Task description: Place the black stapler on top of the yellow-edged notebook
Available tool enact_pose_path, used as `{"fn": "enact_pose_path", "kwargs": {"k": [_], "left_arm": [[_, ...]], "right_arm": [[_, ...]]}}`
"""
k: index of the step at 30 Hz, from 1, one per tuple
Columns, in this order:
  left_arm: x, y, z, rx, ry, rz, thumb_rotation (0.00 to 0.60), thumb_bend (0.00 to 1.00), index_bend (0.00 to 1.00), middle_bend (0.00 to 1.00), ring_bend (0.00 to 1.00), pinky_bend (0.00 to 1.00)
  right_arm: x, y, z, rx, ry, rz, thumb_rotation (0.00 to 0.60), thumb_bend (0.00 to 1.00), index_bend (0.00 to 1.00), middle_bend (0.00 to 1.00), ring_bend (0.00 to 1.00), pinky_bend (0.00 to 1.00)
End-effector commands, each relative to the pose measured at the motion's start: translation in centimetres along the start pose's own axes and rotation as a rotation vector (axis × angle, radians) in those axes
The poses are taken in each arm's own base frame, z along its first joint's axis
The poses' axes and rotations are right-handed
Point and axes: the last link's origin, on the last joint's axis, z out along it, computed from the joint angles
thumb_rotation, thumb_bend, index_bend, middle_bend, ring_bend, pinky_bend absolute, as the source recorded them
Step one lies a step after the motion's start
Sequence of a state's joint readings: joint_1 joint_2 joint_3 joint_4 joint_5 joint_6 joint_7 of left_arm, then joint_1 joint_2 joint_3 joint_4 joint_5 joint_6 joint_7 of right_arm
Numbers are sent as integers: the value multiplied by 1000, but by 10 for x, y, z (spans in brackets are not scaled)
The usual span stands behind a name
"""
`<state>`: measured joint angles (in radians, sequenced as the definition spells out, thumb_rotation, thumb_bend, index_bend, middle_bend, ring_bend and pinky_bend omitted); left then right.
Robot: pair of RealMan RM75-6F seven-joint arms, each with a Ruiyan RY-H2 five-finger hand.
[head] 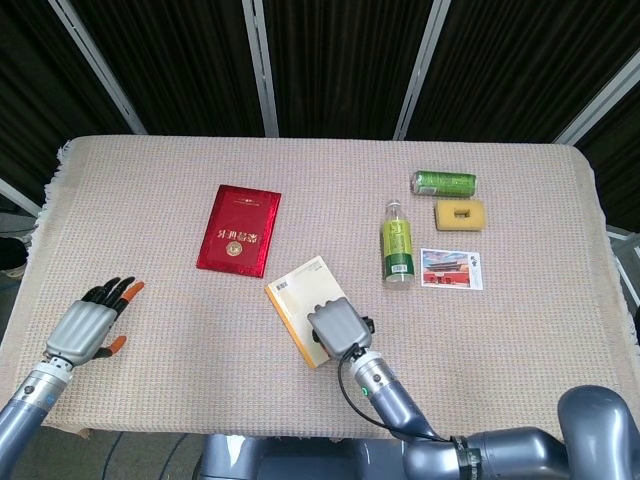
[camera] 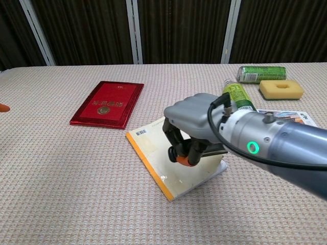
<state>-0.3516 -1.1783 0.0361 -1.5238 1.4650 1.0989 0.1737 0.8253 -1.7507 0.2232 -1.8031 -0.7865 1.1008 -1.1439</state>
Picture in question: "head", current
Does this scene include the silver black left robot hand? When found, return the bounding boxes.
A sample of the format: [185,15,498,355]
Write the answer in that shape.
[42,275,146,365]

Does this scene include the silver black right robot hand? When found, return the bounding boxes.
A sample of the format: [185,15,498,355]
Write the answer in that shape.
[306,296,375,359]

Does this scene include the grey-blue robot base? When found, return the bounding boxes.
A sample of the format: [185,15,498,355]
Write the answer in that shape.
[199,433,412,480]

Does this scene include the yellow-spined notebook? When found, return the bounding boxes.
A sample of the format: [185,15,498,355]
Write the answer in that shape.
[264,255,362,371]

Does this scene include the green label plastic bottle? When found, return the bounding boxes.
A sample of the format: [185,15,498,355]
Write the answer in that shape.
[382,199,416,290]

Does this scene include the dark shoe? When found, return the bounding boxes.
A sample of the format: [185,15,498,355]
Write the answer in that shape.
[0,235,29,279]

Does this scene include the beige woven tablecloth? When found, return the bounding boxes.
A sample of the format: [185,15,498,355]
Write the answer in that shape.
[0,134,640,441]

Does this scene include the postcard with red building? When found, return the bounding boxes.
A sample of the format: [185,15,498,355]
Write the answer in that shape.
[419,247,485,291]

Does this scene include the red certificate booklet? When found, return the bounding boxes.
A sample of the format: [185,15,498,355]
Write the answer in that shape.
[195,184,283,278]

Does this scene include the yellow sponge with hole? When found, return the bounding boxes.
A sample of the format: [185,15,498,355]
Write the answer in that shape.
[434,199,487,233]

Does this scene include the green drink can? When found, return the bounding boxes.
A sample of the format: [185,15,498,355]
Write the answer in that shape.
[411,169,479,197]

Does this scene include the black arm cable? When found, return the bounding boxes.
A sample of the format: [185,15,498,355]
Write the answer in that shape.
[337,349,469,446]

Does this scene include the grey partition frame post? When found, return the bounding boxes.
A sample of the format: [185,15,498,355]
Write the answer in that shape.
[0,177,42,217]
[48,0,148,136]
[241,0,280,138]
[552,48,640,145]
[392,0,452,141]

